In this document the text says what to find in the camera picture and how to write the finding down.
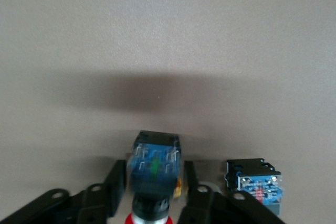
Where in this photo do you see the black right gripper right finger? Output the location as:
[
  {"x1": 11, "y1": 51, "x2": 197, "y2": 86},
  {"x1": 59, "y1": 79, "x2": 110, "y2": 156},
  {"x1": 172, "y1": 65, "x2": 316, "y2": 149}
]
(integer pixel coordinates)
[{"x1": 180, "y1": 159, "x2": 286, "y2": 224}]

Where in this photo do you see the red push button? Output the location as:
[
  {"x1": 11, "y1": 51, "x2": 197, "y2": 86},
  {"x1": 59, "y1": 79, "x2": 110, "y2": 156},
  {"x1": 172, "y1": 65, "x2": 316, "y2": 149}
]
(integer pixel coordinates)
[{"x1": 125, "y1": 129, "x2": 184, "y2": 224}]

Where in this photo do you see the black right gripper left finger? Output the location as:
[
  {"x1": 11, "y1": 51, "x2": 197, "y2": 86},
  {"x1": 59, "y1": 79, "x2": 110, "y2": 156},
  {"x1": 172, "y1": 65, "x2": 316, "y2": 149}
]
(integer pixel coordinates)
[{"x1": 0, "y1": 159, "x2": 125, "y2": 224}]

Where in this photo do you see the yellow push button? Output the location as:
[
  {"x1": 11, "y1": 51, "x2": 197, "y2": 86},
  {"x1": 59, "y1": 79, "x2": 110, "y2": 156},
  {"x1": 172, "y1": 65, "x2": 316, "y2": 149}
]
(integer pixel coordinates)
[{"x1": 173, "y1": 157, "x2": 286, "y2": 216}]

